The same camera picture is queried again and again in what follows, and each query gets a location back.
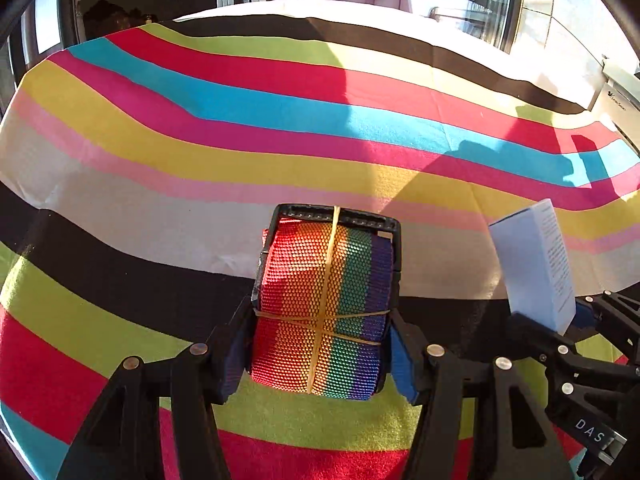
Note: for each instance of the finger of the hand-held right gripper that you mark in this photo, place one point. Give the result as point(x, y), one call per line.
point(540, 337)
point(584, 316)

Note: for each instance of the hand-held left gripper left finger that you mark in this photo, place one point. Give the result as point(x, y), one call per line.
point(232, 365)

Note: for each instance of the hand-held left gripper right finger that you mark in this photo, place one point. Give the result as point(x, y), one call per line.
point(400, 365)

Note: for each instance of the white box with small text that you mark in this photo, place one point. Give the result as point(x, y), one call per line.
point(535, 265)

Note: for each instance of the white appliance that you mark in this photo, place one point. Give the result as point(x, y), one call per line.
point(620, 95)

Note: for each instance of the striped colourful tablecloth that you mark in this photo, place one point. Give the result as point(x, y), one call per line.
point(250, 125)

